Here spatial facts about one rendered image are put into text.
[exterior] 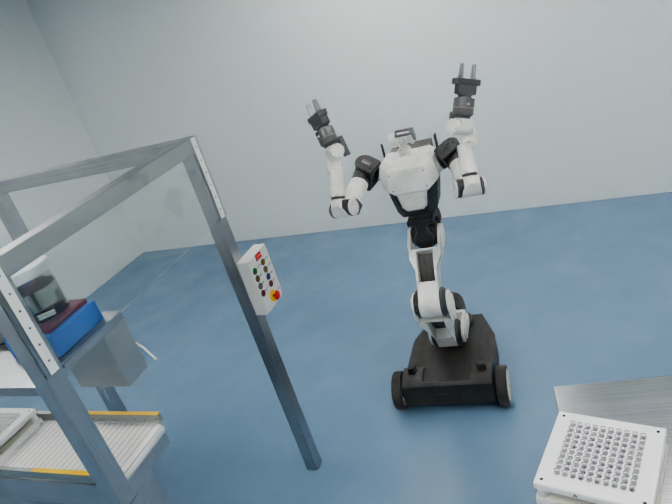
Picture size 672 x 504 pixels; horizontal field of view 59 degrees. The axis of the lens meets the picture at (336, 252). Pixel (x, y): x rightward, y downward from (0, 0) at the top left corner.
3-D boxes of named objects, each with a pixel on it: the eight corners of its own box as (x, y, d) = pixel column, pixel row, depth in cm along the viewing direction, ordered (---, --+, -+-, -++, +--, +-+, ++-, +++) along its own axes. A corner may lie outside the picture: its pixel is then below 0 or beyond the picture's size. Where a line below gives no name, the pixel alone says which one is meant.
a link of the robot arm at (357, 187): (339, 227, 281) (354, 191, 292) (360, 223, 272) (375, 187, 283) (325, 211, 274) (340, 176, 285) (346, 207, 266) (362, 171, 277)
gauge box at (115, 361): (148, 366, 201) (124, 317, 193) (130, 386, 193) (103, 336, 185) (100, 367, 210) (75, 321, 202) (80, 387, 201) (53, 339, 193)
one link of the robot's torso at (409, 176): (394, 202, 315) (377, 139, 300) (458, 192, 303) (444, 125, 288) (384, 227, 290) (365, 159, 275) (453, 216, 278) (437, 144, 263)
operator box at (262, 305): (283, 293, 267) (265, 243, 257) (268, 314, 253) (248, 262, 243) (272, 294, 269) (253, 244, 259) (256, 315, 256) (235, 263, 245)
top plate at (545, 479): (667, 434, 140) (666, 427, 139) (652, 518, 122) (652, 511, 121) (560, 416, 154) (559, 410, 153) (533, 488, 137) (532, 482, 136)
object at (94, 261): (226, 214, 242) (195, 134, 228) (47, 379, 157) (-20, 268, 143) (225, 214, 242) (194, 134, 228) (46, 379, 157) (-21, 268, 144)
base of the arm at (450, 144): (451, 181, 279) (447, 164, 287) (475, 168, 273) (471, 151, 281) (434, 163, 270) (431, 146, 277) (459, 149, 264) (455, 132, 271)
